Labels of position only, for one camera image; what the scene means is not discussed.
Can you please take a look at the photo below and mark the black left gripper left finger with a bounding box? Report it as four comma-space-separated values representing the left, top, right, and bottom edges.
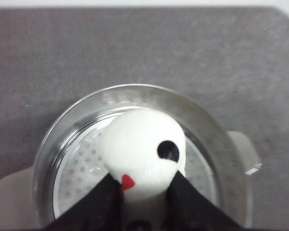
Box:
43, 174, 122, 231

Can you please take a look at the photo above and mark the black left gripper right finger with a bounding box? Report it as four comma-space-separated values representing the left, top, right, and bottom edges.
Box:
161, 171, 245, 231

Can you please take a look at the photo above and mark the panda bun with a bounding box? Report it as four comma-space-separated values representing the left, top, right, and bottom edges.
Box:
99, 109, 186, 203

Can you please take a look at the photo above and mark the white steamer cloth liner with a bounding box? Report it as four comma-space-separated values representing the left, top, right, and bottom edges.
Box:
53, 126, 218, 218

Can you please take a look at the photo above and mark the stainless steel steamer pot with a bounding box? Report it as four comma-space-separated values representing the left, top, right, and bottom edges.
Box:
0, 84, 262, 230

